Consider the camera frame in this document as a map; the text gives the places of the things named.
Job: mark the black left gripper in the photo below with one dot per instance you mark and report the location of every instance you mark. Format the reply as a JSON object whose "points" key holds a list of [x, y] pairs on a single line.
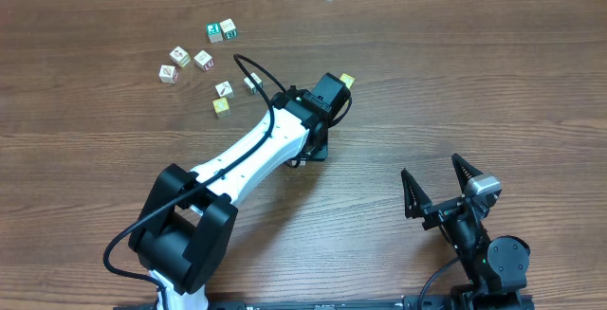
{"points": [[321, 146]]}

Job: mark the number five green block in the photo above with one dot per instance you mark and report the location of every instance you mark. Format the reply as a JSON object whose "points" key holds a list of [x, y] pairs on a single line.
{"points": [[229, 29]]}

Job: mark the wooden block crossed picture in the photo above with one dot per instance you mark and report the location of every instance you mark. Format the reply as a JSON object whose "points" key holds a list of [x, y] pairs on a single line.
{"points": [[168, 74]]}

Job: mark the letter A wooden block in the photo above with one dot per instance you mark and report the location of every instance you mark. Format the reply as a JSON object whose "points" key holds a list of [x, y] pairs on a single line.
{"points": [[253, 86]]}

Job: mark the hammer picture block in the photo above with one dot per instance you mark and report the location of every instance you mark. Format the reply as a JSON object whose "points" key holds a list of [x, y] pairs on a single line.
{"points": [[224, 90]]}

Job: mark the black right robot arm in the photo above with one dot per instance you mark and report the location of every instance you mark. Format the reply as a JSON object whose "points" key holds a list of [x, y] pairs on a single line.
{"points": [[495, 268]]}

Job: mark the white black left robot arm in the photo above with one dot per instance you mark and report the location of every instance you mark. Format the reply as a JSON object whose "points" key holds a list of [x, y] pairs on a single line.
{"points": [[189, 216]]}

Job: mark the red number three block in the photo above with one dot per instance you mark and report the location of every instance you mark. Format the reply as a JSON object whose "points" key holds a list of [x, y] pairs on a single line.
{"points": [[204, 60]]}

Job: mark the wooden block red picture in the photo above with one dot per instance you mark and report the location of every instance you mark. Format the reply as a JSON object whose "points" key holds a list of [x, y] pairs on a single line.
{"points": [[180, 56]]}

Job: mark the green letter H block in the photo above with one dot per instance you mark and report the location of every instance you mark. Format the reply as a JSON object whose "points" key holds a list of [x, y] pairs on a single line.
{"points": [[214, 32]]}

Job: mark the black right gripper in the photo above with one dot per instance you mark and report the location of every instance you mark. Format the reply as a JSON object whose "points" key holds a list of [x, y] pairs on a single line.
{"points": [[419, 205]]}

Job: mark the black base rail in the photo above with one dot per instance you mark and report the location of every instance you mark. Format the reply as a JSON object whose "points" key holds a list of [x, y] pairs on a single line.
{"points": [[322, 305]]}

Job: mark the yellow topped acorn block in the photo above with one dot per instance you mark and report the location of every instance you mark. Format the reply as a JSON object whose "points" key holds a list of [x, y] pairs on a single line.
{"points": [[347, 80]]}

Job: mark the yellow block far left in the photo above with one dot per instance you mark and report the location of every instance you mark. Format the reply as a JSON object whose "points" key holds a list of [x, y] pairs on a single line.
{"points": [[221, 107]]}

